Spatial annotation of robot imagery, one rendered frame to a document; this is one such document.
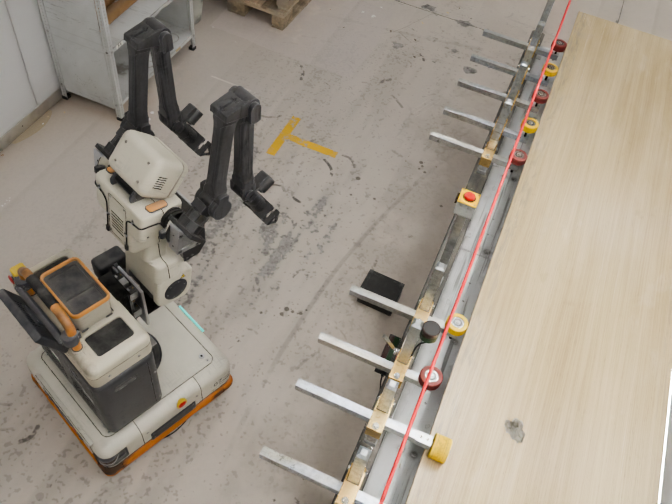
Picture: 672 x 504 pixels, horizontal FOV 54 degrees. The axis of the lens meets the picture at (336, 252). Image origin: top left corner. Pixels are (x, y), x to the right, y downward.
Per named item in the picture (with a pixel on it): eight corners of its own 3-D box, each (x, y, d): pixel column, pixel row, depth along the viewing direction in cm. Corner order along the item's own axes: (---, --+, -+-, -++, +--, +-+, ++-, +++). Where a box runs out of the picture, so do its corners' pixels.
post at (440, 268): (408, 338, 265) (435, 266, 227) (410, 331, 267) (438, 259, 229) (416, 341, 264) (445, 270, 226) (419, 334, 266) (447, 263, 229)
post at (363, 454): (336, 509, 216) (356, 455, 179) (340, 499, 218) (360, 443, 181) (346, 514, 216) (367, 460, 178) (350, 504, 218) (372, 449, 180)
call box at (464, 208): (452, 214, 240) (457, 200, 234) (457, 202, 245) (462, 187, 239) (470, 221, 239) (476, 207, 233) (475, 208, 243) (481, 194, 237)
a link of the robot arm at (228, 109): (205, 92, 191) (228, 110, 187) (242, 81, 199) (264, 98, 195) (192, 206, 221) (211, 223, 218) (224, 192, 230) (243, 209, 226)
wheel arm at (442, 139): (427, 140, 314) (429, 134, 310) (430, 136, 316) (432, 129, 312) (515, 173, 306) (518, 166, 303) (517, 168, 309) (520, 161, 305)
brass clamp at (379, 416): (362, 432, 209) (364, 426, 205) (377, 397, 217) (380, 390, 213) (380, 440, 208) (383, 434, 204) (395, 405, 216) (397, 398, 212)
